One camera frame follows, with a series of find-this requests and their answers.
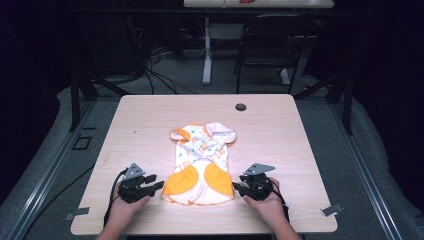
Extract aluminium floor rail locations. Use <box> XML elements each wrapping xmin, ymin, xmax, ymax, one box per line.
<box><xmin>7</xmin><ymin>99</ymin><xmax>98</xmax><ymax>240</ymax></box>
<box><xmin>329</xmin><ymin>102</ymin><xmax>405</xmax><ymax>240</ymax></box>

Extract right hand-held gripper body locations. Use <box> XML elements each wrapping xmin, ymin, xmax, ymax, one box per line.
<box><xmin>239</xmin><ymin>162</ymin><xmax>277</xmax><ymax>202</ymax></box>

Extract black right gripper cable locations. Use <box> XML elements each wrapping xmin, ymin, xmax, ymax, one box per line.
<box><xmin>270</xmin><ymin>181</ymin><xmax>291</xmax><ymax>224</ymax></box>

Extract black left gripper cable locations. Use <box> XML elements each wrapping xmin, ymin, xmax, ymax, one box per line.
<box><xmin>103</xmin><ymin>168</ymin><xmax>129</xmax><ymax>228</ymax></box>

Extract black metal frame stand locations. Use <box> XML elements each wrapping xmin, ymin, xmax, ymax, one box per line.
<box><xmin>293</xmin><ymin>66</ymin><xmax>355</xmax><ymax>136</ymax></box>
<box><xmin>65</xmin><ymin>19</ymin><xmax>132</xmax><ymax>133</ymax></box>

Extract black floor cables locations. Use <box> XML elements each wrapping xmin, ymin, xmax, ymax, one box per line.
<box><xmin>123</xmin><ymin>6</ymin><xmax>201</xmax><ymax>96</ymax></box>

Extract white desk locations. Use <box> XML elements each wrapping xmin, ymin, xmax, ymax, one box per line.
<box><xmin>183</xmin><ymin>0</ymin><xmax>335</xmax><ymax>9</ymax></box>

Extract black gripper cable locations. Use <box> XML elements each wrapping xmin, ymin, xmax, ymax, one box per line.
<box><xmin>103</xmin><ymin>168</ymin><xmax>129</xmax><ymax>228</ymax></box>
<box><xmin>270</xmin><ymin>181</ymin><xmax>291</xmax><ymax>224</ymax></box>

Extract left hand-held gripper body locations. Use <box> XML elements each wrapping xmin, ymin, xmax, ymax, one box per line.
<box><xmin>117</xmin><ymin>162</ymin><xmax>152</xmax><ymax>205</ymax></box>

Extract white desk leg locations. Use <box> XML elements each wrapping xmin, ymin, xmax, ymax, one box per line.
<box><xmin>202</xmin><ymin>17</ymin><xmax>213</xmax><ymax>86</ymax></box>

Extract person's right hand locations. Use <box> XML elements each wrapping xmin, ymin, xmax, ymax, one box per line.
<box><xmin>242</xmin><ymin>177</ymin><xmax>289</xmax><ymax>232</ymax></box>

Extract white and orange baby garment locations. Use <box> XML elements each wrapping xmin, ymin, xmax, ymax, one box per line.
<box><xmin>161</xmin><ymin>121</ymin><xmax>238</xmax><ymax>207</ymax></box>

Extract black chair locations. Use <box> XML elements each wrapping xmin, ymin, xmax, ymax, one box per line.
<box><xmin>233</xmin><ymin>13</ymin><xmax>316</xmax><ymax>95</ymax></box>

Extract black floor cable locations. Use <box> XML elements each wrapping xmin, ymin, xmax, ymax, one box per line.
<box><xmin>21</xmin><ymin>163</ymin><xmax>96</xmax><ymax>240</ymax></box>

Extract grey metal table bracket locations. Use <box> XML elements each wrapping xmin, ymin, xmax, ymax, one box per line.
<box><xmin>63</xmin><ymin>206</ymin><xmax>91</xmax><ymax>222</ymax></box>
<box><xmin>320</xmin><ymin>203</ymin><xmax>345</xmax><ymax>218</ymax></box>

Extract person's left hand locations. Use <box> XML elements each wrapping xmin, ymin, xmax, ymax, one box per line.
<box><xmin>108</xmin><ymin>182</ymin><xmax>152</xmax><ymax>229</ymax></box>

